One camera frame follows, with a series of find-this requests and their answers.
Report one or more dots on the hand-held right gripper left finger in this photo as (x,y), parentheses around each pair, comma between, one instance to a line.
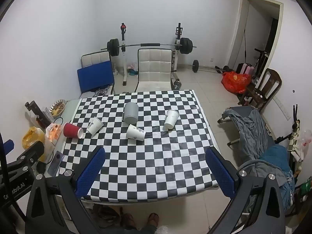
(89,173)

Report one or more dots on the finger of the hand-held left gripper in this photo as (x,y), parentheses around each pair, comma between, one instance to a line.
(33,150)
(7,145)

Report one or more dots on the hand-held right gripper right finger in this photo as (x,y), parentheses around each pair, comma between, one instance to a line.
(220,173)

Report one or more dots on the red paper cup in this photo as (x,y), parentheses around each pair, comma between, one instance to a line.
(71,129)

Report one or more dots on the white paper cup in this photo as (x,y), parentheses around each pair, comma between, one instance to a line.
(94,126)
(170,120)
(135,132)

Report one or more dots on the grey plastic cup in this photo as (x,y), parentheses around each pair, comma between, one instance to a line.
(131,113)

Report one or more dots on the yellow plastic bag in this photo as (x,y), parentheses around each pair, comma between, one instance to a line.
(33,137)

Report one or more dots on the grey smartphone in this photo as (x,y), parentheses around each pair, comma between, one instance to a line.
(55,163)

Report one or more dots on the orange snack packet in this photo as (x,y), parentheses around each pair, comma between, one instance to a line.
(54,132)

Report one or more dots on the dark brown stand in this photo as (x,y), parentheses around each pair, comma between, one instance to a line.
(36,113)

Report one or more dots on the plate of snacks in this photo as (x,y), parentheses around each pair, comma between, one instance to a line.
(58,107)

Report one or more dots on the grey blanket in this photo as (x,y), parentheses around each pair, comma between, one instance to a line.
(253,131)

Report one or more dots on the teal cloth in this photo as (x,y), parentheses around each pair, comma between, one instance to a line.
(277,158)

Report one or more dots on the person's left foot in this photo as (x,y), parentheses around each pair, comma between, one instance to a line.
(128,220)

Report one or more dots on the person's foot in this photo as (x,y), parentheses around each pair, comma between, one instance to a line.
(128,220)
(153,219)

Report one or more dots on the folding cot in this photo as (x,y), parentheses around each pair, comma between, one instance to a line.
(240,113)

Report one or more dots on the black white checkered tablecloth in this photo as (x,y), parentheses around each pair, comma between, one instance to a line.
(151,158)

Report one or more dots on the person's right foot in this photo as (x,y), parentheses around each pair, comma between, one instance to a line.
(153,219)

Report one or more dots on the white power strip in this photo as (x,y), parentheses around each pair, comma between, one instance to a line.
(281,107)

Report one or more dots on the white plastic bag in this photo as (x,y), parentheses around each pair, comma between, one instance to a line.
(304,141)

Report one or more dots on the black tripod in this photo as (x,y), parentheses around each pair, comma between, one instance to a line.
(295,119)

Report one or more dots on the red plastic bag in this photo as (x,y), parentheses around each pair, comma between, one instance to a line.
(235,81)

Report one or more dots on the blue board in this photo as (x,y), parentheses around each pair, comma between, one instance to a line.
(95,76)

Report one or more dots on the chrome dumbbell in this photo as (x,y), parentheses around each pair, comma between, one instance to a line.
(177,84)

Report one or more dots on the dark wooden chair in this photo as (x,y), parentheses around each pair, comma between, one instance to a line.
(270,81)

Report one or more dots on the white barbell rack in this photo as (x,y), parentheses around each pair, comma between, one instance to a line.
(124,73)

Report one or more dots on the pink suitcase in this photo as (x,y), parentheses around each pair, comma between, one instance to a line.
(245,68)

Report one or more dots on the black dumbbell bar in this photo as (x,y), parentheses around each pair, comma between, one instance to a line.
(195,65)

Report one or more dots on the white padded chair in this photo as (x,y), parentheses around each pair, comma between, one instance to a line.
(95,58)
(154,70)

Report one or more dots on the black scooter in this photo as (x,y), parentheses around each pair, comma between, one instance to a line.
(260,61)

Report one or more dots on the black barbell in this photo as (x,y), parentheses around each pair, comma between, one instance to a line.
(151,44)

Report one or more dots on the door frame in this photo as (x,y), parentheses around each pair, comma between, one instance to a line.
(237,29)

